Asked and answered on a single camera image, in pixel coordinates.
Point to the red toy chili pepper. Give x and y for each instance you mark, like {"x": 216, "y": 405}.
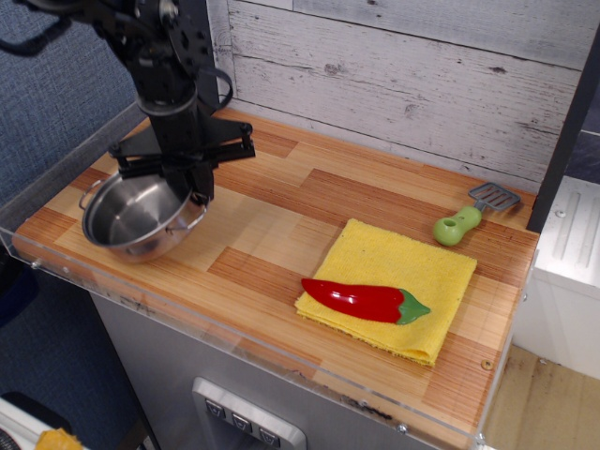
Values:
{"x": 368, "y": 302}

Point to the silver dispenser panel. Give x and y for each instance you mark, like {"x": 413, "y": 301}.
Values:
{"x": 260, "y": 428}

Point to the silver steel pot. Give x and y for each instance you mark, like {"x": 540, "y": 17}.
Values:
{"x": 133, "y": 217}

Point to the yellow folded cloth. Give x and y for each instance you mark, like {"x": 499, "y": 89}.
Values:
{"x": 367, "y": 255}

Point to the grey toy fridge cabinet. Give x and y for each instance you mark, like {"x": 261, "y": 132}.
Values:
{"x": 287, "y": 383}

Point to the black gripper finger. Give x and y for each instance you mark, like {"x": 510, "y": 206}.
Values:
{"x": 175, "y": 187}
{"x": 201, "y": 180}

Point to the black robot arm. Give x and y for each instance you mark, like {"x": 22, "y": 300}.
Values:
{"x": 165, "y": 55}

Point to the green handled toy spatula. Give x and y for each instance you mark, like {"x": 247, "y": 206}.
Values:
{"x": 449, "y": 231}

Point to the white side cabinet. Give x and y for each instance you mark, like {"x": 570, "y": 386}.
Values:
{"x": 558, "y": 318}

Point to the clear acrylic guard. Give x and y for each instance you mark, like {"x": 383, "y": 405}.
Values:
{"x": 277, "y": 216}

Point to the dark right vertical post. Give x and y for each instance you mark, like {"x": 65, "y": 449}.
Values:
{"x": 567, "y": 140}

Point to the yellow object bottom left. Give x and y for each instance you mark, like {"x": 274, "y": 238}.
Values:
{"x": 57, "y": 439}

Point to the dark grey vertical post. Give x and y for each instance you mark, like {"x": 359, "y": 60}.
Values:
{"x": 207, "y": 82}

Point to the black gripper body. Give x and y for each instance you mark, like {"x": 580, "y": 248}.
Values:
{"x": 182, "y": 142}

